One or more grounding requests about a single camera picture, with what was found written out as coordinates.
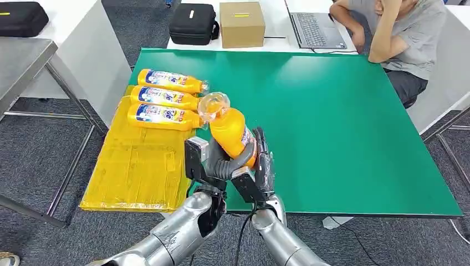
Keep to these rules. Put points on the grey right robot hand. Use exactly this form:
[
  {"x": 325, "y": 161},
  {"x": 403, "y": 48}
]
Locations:
[{"x": 266, "y": 169}]

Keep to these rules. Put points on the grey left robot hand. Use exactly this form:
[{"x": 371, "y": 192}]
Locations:
[{"x": 235, "y": 163}]

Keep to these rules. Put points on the orange drink bottle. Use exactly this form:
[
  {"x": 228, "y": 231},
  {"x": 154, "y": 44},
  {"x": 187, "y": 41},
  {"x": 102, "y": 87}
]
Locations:
[
  {"x": 191, "y": 102},
  {"x": 194, "y": 85},
  {"x": 187, "y": 123},
  {"x": 229, "y": 132}
]

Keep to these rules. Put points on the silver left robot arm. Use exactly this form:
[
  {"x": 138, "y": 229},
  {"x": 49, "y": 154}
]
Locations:
[{"x": 180, "y": 235}]

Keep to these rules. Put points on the yellow plastic sheet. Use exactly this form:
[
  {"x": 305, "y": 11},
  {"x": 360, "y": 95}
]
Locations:
[{"x": 139, "y": 169}]

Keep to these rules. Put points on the green table mat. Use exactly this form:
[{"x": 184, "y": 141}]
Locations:
[{"x": 367, "y": 139}]

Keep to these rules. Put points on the brown cardboard box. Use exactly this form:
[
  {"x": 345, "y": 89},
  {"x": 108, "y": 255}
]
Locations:
[{"x": 242, "y": 30}]

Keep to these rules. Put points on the black case with white tag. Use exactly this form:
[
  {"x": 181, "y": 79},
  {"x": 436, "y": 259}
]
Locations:
[{"x": 193, "y": 25}]

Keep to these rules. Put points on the grey laptop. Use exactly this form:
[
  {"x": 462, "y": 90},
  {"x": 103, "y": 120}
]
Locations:
[{"x": 318, "y": 32}]

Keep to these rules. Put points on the white desk with laptop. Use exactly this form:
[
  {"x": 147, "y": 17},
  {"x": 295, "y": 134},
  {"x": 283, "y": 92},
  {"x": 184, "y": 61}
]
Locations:
[{"x": 278, "y": 22}]

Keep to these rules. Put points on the white desk with panel side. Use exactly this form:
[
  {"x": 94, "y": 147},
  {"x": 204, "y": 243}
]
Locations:
[{"x": 92, "y": 62}]

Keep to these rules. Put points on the person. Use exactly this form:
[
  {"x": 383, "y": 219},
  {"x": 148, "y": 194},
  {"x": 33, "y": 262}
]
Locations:
[{"x": 418, "y": 40}]

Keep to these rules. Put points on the steel table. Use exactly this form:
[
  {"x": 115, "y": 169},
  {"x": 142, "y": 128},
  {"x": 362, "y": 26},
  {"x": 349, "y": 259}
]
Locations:
[{"x": 22, "y": 62}]

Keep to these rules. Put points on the person's white shoe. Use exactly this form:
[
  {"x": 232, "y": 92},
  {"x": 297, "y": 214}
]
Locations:
[{"x": 9, "y": 260}]

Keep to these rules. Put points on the black case with yellow tag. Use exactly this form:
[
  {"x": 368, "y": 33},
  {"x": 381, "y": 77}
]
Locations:
[{"x": 22, "y": 18}]

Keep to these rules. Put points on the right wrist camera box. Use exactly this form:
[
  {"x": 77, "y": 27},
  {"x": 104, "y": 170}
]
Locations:
[{"x": 248, "y": 185}]

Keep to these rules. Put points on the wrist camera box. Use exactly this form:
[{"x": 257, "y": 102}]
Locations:
[
  {"x": 248, "y": 185},
  {"x": 192, "y": 158}
]

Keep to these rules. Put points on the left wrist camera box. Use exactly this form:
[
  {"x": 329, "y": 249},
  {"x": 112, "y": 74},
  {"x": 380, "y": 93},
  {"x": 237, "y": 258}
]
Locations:
[{"x": 192, "y": 158}]

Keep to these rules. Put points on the steel table frame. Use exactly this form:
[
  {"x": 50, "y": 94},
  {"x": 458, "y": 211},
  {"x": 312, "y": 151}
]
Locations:
[{"x": 451, "y": 161}]

